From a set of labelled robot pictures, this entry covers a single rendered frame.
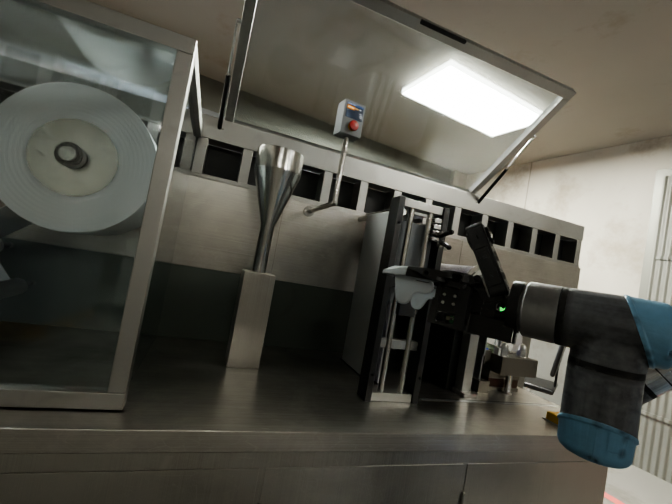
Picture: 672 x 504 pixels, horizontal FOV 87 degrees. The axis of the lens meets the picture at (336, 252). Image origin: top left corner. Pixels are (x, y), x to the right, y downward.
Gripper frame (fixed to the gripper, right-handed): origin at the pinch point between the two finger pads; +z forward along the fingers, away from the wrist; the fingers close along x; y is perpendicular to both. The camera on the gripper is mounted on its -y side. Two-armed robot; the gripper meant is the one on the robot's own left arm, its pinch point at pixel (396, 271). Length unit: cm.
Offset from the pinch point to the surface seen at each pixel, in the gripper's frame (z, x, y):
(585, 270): -9, 388, -95
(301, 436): 14.2, 5.0, 34.2
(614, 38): -14, 184, -200
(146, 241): 38.1, -24.1, 6.0
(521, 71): 1, 52, -79
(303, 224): 62, 38, -18
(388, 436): 3.8, 20.9, 31.9
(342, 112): 37, 15, -46
